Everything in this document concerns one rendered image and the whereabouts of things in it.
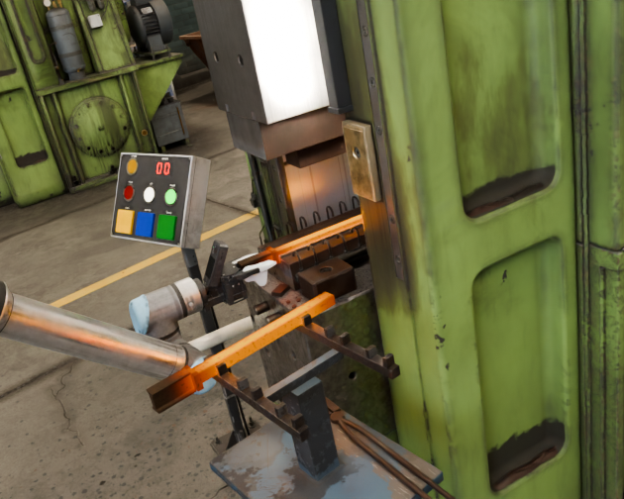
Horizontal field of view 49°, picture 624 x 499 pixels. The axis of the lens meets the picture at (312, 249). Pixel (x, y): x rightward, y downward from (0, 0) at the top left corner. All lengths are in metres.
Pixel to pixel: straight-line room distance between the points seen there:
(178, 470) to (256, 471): 1.31
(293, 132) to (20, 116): 5.07
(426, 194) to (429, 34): 0.31
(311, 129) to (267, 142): 0.12
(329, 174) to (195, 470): 1.29
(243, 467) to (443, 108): 0.84
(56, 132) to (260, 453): 5.29
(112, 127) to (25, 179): 0.90
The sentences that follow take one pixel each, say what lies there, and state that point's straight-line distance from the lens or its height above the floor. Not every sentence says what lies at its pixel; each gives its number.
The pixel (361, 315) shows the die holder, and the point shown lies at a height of 0.86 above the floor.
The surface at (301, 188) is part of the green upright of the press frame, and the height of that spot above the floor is 1.07.
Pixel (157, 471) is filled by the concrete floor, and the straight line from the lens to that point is 2.81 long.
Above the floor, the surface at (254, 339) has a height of 1.04.
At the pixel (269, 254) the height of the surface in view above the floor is 1.01.
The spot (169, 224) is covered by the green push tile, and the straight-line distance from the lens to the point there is 2.12.
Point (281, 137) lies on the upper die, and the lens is 1.64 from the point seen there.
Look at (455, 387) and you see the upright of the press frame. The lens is 1.63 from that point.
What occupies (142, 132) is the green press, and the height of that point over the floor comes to 0.34.
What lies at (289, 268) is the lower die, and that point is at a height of 0.98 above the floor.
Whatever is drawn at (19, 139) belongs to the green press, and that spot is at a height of 0.58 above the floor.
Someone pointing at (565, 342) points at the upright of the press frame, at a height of 0.70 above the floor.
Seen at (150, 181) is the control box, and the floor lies 1.12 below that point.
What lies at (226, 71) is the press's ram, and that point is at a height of 1.47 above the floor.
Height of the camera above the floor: 1.73
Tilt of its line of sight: 24 degrees down
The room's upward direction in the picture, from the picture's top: 11 degrees counter-clockwise
